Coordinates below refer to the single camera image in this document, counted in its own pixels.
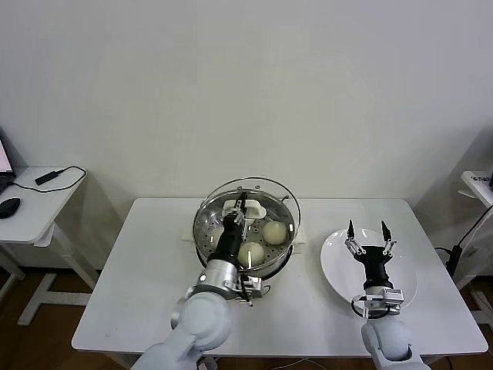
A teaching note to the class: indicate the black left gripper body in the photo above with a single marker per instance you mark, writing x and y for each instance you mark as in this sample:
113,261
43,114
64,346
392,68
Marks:
228,243

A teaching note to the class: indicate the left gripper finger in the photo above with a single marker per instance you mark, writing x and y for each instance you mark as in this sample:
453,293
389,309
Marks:
243,226
240,208

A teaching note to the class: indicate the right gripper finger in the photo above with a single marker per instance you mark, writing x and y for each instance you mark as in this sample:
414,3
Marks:
352,241
388,244

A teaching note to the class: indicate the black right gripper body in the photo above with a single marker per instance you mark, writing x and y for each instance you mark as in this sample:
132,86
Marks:
377,266

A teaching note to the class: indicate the white steamed baozi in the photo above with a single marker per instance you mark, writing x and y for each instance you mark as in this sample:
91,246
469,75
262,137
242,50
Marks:
254,254
274,233
215,239

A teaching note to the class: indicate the perforated stainless steamer basket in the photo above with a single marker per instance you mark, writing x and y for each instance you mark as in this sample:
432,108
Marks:
275,260

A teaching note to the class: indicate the white oval plate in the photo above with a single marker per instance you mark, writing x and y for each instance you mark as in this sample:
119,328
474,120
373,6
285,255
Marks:
335,266

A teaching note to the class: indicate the black cooker power connector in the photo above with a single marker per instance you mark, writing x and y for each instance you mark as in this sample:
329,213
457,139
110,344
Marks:
285,198

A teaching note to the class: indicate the white power strip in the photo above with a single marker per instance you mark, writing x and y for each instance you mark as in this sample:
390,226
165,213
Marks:
210,362

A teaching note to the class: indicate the black adapter dongle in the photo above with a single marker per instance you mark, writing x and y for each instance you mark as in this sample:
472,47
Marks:
48,176

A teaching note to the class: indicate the white side desk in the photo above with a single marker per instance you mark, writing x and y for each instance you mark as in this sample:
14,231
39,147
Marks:
34,216

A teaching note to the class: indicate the black computer mouse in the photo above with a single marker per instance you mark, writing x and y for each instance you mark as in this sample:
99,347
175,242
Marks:
8,207

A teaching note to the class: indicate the black laptop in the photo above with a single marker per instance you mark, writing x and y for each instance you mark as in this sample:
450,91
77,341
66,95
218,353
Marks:
4,154

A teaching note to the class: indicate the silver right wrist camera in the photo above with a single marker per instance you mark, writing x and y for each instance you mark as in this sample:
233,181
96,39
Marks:
393,297

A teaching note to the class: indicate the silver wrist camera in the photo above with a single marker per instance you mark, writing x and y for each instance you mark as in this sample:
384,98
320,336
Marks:
254,287
393,297

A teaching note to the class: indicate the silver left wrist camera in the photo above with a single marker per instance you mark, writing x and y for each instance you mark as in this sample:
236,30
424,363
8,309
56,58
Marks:
254,287

